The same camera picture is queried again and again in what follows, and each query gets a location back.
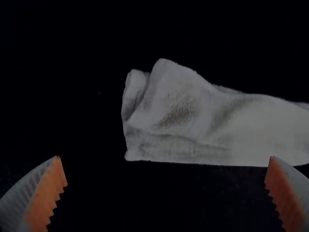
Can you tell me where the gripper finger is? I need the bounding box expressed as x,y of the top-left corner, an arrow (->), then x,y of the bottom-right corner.
0,155 -> 69,232
264,155 -> 309,232

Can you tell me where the pale towel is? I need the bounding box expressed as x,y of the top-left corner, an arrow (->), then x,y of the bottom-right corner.
121,58 -> 309,168

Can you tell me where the black mat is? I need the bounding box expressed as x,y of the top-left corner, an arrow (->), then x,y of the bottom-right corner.
0,0 -> 309,232

